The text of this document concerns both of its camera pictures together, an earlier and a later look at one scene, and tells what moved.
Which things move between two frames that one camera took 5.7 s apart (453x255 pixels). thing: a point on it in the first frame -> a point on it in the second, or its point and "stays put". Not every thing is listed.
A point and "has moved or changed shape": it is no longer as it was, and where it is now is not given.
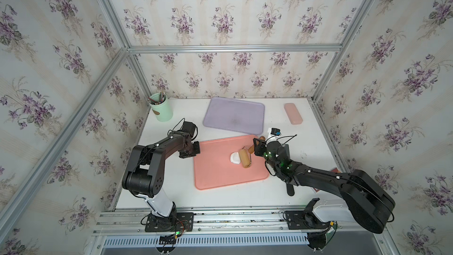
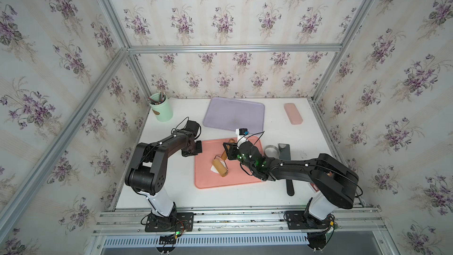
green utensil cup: x=161 y=106 stays put
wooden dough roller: x=245 y=154 has moved or changed shape
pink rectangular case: x=293 y=113 stays put
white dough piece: x=235 y=157 has moved or changed shape
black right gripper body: x=261 y=151 -> x=234 y=154
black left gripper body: x=193 y=149 stays put
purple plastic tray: x=235 y=114 stays put
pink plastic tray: x=213 y=169 stays put
